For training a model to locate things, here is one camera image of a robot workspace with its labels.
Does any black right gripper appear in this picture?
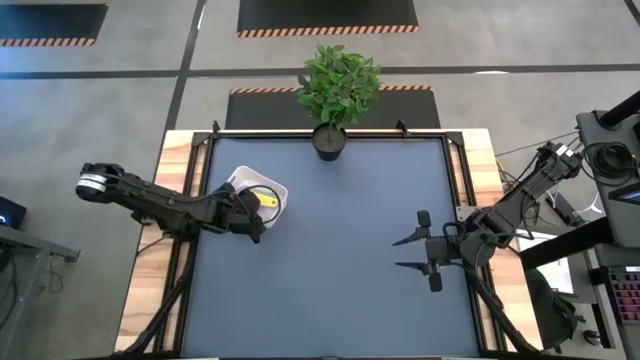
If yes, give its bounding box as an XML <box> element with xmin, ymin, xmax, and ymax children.
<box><xmin>392</xmin><ymin>209</ymin><xmax>469</xmax><ymax>294</ymax></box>

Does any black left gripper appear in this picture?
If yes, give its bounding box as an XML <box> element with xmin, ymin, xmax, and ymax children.
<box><xmin>214</xmin><ymin>182</ymin><xmax>267</xmax><ymax>245</ymax></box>

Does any white plastic basket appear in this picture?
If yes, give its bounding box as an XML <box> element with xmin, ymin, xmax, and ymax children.
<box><xmin>226</xmin><ymin>165</ymin><xmax>290</xmax><ymax>230</ymax></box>

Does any white paper sheet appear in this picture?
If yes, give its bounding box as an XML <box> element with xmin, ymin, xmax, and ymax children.
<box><xmin>514</xmin><ymin>229</ymin><xmax>575</xmax><ymax>295</ymax></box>

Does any black bag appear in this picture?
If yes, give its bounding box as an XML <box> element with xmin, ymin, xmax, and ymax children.
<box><xmin>524</xmin><ymin>267</ymin><xmax>585</xmax><ymax>351</ymax></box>

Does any black metal beam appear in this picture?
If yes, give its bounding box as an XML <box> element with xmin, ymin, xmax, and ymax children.
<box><xmin>519</xmin><ymin>217</ymin><xmax>614</xmax><ymax>271</ymax></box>

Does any black power adapter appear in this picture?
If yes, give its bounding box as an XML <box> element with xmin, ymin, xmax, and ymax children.
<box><xmin>544</xmin><ymin>192</ymin><xmax>576</xmax><ymax>226</ymax></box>

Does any green plant in black pot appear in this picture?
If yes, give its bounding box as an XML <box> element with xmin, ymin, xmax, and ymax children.
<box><xmin>296</xmin><ymin>43</ymin><xmax>384</xmax><ymax>162</ymax></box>

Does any grey equipment cart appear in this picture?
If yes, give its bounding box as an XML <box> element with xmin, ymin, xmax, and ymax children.
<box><xmin>575</xmin><ymin>89</ymin><xmax>640</xmax><ymax>249</ymax></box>

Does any backlit computer keyboard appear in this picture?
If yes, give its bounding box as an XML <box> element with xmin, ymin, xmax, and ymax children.
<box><xmin>607</xmin><ymin>266</ymin><xmax>640</xmax><ymax>325</ymax></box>

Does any black hazard-striped floor mat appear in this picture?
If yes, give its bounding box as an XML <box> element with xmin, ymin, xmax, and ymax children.
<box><xmin>236</xmin><ymin>0</ymin><xmax>420</xmax><ymax>39</ymax></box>
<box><xmin>0</xmin><ymin>3</ymin><xmax>110</xmax><ymax>48</ymax></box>

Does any grey metal desk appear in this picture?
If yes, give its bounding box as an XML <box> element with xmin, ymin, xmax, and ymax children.
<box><xmin>0</xmin><ymin>224</ymin><xmax>81</xmax><ymax>360</ymax></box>

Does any dark electronic device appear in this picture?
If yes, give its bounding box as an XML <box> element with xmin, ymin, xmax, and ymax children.
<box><xmin>0</xmin><ymin>195</ymin><xmax>27</xmax><ymax>230</ymax></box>

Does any coiled black cable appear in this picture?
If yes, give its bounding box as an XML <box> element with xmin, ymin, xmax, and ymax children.
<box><xmin>582</xmin><ymin>142</ymin><xmax>639</xmax><ymax>181</ymax></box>

